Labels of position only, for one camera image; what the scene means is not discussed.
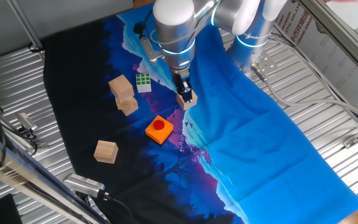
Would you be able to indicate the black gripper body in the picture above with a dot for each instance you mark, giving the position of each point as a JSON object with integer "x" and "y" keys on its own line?
{"x": 180, "y": 76}

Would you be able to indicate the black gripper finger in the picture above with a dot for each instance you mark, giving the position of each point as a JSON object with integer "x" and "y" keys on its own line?
{"x": 186, "y": 91}

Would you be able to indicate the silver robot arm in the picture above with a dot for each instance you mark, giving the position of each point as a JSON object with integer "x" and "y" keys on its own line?
{"x": 179, "y": 25}

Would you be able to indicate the Rubik's cube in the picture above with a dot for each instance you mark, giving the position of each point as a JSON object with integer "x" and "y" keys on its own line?
{"x": 143, "y": 82}

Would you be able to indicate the orange square base block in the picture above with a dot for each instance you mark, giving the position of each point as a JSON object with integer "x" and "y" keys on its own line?
{"x": 158, "y": 130}

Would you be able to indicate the blue mountain print cloth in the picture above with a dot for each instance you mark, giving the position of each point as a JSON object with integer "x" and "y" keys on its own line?
{"x": 244, "y": 140}

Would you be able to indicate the white printed panel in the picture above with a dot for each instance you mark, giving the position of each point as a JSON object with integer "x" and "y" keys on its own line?
{"x": 337, "y": 59}

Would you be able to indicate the grey metal pole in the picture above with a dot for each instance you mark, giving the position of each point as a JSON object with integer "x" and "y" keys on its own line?
{"x": 23, "y": 21}

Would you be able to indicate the black flat device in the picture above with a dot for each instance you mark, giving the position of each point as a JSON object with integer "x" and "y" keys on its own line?
{"x": 8, "y": 211}

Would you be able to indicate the silver depth camera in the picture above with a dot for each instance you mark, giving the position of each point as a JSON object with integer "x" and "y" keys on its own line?
{"x": 26, "y": 122}
{"x": 82, "y": 185}

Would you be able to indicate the silver camera mount bracket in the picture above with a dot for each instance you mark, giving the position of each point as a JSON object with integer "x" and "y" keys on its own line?
{"x": 40, "y": 144}

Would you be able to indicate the aluminium frame beam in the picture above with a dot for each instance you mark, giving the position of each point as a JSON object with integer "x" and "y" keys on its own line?
{"x": 26, "y": 174}
{"x": 337, "y": 37}

